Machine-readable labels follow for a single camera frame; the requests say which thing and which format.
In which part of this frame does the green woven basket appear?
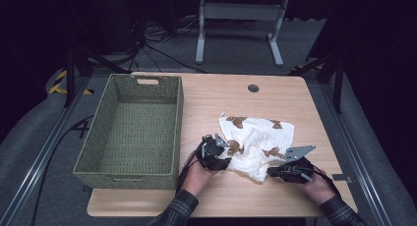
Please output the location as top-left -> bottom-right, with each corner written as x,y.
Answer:
72,73 -> 185,191

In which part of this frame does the left hand-held gripper black cable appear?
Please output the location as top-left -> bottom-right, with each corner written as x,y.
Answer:
176,152 -> 200,194

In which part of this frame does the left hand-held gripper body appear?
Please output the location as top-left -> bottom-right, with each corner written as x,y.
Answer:
196,133 -> 231,171

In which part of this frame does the yellow black hazard tape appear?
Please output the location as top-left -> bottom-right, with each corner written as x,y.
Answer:
48,69 -> 94,96

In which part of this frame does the white cloth with brown print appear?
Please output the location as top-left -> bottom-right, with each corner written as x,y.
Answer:
217,112 -> 295,184

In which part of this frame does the white metal table frame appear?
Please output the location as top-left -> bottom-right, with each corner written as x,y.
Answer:
195,0 -> 289,68

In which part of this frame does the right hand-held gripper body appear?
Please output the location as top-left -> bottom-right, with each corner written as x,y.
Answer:
278,144 -> 317,185

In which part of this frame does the right hand-held gripper black cable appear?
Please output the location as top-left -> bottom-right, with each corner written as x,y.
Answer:
313,166 -> 342,198

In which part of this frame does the black tripod stand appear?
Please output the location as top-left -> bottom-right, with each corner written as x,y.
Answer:
289,52 -> 345,115
63,45 -> 129,109

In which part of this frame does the hand-held gripper black cable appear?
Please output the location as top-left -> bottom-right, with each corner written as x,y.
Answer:
176,152 -> 200,194
313,166 -> 342,198

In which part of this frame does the bundle of black cables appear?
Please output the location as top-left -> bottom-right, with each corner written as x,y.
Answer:
127,19 -> 208,75

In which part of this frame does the person's right hand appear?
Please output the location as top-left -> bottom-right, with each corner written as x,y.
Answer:
303,169 -> 337,207

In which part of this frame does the grey metal floor rail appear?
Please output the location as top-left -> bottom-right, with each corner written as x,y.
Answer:
0,77 -> 91,226
319,83 -> 394,226

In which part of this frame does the black floor cable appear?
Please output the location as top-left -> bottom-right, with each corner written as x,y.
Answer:
30,114 -> 96,226

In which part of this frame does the person's left hand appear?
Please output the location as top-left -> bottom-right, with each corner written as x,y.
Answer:
181,153 -> 217,198

